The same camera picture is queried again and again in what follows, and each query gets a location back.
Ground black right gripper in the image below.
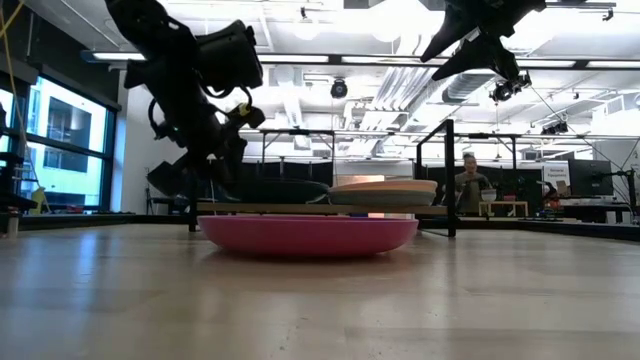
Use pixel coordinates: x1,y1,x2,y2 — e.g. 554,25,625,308
419,0,547,83

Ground black computer monitor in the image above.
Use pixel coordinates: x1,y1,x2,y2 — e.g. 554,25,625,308
568,158,615,197

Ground person behind shelf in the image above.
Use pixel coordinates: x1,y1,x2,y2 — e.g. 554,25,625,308
452,152,495,215

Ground cream plastic plate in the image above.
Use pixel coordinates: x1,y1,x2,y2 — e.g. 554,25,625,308
327,179,439,195

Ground red background equipment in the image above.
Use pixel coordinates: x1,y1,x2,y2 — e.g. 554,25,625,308
542,180,564,211

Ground small wooden side table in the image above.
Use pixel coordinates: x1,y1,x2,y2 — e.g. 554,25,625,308
478,200,530,217

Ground black background workstation frame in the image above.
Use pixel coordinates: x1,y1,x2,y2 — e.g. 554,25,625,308
249,128,337,182
455,132,520,174

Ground white printed sign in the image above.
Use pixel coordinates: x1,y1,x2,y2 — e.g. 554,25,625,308
542,162,572,195

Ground black equipment rack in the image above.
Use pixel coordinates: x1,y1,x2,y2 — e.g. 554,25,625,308
0,102,40,217

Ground long ceiling light rail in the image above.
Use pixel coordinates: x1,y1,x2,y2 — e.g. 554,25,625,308
82,49,640,70

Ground wooden shelf with black frame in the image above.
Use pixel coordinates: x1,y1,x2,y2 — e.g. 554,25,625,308
187,118,458,239

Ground black partition panels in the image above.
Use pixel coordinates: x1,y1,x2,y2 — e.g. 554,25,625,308
419,164,545,215
239,159,335,182

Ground large glass window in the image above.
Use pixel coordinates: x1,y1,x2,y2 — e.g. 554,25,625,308
0,74,122,214

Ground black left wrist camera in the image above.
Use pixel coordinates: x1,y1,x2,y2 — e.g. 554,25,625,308
193,18,265,99

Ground pink plastic plate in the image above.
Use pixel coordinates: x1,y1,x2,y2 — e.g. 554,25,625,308
196,214,420,259

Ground black ceiling spotlight cluster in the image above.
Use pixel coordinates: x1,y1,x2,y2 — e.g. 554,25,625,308
488,72,533,104
540,120,570,137

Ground pale green plastic plate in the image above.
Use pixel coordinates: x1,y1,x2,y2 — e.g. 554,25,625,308
327,189,438,208

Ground yellow cable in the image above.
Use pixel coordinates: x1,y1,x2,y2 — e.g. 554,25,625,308
0,0,52,215

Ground yellow-green background item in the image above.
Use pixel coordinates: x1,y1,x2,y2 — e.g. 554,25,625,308
28,185,49,216

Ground dark teal plastic plate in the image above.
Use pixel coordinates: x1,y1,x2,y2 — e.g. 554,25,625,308
238,178,332,205

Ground black table edge rail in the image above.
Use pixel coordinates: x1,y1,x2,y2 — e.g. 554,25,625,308
19,212,191,232

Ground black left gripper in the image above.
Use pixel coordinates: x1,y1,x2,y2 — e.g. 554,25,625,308
145,103,267,203

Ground small grey cup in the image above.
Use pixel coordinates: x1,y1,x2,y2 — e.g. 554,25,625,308
5,207,20,239

